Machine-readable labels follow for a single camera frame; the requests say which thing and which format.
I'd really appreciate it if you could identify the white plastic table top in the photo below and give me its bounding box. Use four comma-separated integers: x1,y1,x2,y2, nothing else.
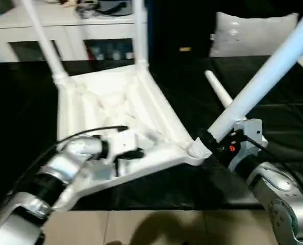
50,62,214,213

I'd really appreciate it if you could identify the white plastic table leg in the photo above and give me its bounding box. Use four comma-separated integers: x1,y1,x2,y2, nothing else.
188,0,303,161
132,0,150,72
20,0,70,85
204,70,234,110

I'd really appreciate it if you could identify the black work mat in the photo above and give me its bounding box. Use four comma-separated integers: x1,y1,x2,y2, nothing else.
0,55,303,212

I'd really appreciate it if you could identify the grey printed pillow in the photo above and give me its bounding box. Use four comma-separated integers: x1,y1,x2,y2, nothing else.
209,11,300,58

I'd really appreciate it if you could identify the black sofa with gold label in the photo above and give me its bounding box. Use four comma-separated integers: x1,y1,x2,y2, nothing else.
145,0,303,59

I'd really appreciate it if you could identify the black plastic packet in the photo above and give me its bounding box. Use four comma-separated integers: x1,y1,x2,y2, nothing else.
75,2,102,19

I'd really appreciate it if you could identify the beige plush toy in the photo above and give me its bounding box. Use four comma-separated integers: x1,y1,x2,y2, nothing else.
45,0,79,8

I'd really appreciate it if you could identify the white cabinet with glass doors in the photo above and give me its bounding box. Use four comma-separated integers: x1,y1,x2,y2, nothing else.
0,0,149,62

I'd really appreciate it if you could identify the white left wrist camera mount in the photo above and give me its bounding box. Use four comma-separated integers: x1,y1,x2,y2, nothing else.
104,129,140,166

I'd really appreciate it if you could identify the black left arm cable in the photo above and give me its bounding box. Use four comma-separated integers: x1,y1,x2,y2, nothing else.
10,124,129,195

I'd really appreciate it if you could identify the grey bag with black strap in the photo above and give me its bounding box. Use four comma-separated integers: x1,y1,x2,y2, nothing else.
97,0,137,15

